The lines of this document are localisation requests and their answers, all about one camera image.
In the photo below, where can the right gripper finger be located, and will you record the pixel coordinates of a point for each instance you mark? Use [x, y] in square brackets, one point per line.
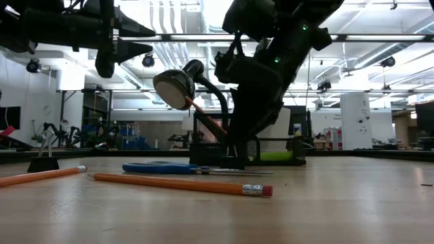
[251, 115]

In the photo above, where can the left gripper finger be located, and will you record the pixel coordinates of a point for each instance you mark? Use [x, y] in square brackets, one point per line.
[129, 50]
[127, 28]

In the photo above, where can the black ceiling-hung camera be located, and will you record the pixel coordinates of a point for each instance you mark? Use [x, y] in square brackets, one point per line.
[148, 61]
[388, 61]
[34, 65]

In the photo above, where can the black gooseneck desk lamp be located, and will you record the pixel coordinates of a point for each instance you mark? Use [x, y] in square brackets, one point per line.
[173, 89]

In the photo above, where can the small bottle yellow label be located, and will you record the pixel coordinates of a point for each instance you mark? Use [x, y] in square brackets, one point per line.
[297, 132]

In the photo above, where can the orange pencil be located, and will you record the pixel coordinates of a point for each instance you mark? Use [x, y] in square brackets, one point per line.
[207, 117]
[183, 184]
[37, 176]

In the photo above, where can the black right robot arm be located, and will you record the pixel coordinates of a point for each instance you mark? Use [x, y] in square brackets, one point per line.
[257, 13]

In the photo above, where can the white pillar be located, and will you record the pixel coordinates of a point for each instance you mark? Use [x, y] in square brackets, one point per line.
[354, 118]

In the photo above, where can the black binder clip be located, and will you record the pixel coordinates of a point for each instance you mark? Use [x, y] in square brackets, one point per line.
[43, 164]
[232, 163]

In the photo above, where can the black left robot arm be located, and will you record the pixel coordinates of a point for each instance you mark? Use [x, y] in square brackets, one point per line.
[13, 30]

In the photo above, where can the green sticky note pad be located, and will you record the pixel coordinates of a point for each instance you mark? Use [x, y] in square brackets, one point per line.
[276, 156]

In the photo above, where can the black mesh desk organizer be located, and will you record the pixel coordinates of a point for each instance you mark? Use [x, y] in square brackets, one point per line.
[210, 157]

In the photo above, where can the black monitor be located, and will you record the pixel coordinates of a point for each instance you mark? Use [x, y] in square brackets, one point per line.
[425, 117]
[9, 118]

